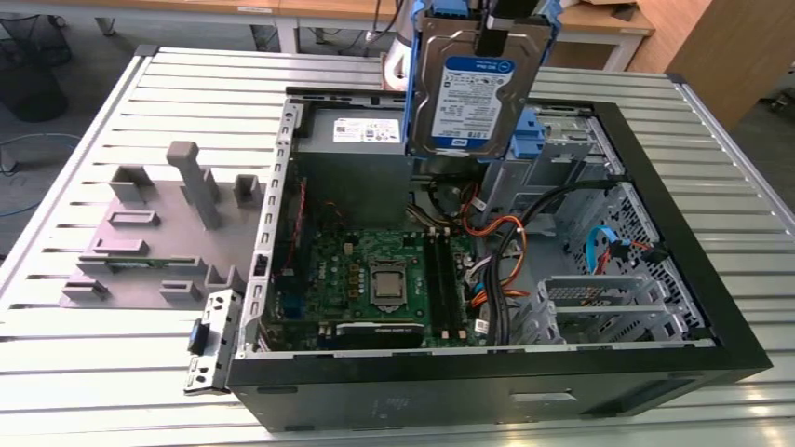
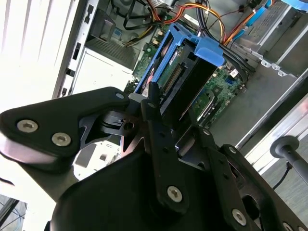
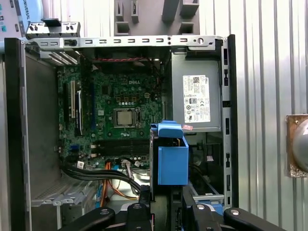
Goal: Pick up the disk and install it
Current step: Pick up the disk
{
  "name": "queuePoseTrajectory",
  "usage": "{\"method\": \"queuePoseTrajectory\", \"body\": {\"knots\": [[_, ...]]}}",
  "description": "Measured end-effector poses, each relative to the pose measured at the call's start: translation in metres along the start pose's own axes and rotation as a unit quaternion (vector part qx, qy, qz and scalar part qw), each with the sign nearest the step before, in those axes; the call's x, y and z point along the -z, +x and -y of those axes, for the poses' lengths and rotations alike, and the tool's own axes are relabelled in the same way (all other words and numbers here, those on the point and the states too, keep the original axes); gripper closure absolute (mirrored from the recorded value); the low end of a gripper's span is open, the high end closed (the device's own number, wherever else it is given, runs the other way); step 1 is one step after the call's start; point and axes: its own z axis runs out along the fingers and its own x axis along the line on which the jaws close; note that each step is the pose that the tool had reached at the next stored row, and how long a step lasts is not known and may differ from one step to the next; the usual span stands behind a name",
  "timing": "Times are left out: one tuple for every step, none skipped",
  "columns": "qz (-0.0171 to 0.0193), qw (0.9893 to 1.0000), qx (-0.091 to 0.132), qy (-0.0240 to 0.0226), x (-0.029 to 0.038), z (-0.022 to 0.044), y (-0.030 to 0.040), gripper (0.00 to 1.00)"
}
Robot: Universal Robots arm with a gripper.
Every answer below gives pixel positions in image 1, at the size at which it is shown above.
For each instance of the blue port connector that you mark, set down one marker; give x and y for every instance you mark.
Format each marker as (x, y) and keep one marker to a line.
(198, 337)

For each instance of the silver CPU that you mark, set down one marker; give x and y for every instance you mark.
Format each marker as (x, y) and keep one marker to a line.
(390, 285)

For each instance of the black mesh bin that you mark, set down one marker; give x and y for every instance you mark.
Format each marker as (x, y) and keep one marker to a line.
(31, 84)

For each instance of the black open PC case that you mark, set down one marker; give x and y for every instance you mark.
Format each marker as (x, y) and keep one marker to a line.
(473, 400)

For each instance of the wooden cabinet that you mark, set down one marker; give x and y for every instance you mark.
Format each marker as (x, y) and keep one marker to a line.
(733, 56)

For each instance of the hard disk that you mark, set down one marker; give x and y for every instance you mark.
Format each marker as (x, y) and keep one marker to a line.
(473, 102)

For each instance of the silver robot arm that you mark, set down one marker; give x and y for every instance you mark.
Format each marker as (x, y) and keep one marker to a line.
(394, 70)

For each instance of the CPU socket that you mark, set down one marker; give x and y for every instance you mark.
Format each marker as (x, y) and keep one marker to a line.
(390, 266)

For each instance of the grey parts rack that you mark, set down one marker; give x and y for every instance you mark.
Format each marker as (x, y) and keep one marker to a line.
(181, 242)

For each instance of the black RAM slot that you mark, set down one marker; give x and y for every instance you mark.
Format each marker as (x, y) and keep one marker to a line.
(437, 279)

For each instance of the black chair base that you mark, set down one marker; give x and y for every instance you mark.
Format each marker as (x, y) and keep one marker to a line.
(784, 100)

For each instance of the green RAM stick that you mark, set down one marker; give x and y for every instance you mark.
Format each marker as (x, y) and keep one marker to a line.
(150, 265)

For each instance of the black graphics card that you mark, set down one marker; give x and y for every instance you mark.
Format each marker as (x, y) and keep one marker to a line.
(380, 333)

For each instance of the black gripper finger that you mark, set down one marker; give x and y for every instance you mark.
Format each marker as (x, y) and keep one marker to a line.
(494, 42)

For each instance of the grey power supply unit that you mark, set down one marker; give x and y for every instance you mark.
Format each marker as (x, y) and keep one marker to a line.
(354, 186)

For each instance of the grey metal disk bay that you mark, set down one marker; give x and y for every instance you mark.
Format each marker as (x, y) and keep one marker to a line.
(609, 281)

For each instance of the wooden desk white frame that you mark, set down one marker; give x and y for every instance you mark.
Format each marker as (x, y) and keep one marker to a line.
(597, 23)
(218, 5)

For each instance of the blue plastic drive latch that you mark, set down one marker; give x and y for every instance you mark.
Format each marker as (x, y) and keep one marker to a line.
(533, 135)

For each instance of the grey optical drive cage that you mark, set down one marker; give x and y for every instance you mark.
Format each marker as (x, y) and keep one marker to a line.
(560, 153)

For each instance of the green motherboard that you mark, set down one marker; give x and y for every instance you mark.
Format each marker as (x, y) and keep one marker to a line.
(336, 261)

